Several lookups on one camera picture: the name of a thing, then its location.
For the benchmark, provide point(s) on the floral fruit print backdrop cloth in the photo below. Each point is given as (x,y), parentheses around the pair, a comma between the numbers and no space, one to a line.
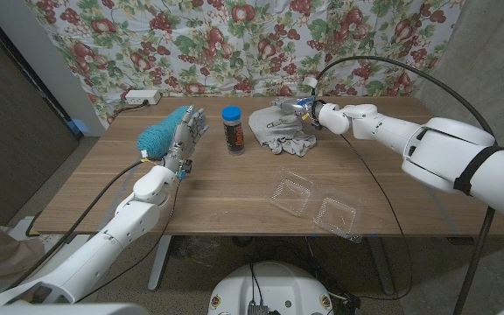
(234,44)

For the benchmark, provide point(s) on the grey shirt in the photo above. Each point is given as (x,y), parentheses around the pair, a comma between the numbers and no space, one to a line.
(278,131)

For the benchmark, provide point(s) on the tennis ball can blue lid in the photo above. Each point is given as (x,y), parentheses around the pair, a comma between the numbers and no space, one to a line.
(233,135)

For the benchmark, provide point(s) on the clear plastic clamshell container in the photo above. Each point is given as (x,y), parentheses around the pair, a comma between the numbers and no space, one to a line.
(293,192)

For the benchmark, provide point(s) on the metal table leg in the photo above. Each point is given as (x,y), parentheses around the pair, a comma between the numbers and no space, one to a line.
(381,267)
(159,262)

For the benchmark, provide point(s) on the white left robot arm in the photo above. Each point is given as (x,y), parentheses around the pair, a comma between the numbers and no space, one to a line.
(103,249)

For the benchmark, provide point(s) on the white tape tag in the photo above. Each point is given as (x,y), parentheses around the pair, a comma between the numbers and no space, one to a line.
(310,82)

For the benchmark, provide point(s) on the dark textured door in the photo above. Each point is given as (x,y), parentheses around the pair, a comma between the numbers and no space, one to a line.
(16,144)

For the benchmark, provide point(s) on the teal yarn skein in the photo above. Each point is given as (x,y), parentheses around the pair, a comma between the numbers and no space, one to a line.
(160,135)

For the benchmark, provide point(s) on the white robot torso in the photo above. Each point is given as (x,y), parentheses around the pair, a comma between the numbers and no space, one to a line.
(274,284)

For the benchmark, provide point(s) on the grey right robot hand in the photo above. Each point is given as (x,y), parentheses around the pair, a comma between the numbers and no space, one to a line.
(298,106)

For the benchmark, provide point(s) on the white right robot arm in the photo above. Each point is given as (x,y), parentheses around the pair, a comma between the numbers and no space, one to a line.
(444,153)

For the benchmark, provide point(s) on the white power strip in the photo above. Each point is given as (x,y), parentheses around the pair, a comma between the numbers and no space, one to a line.
(142,96)

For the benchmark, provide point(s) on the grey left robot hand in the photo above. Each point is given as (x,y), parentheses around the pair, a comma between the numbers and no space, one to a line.
(186,140)

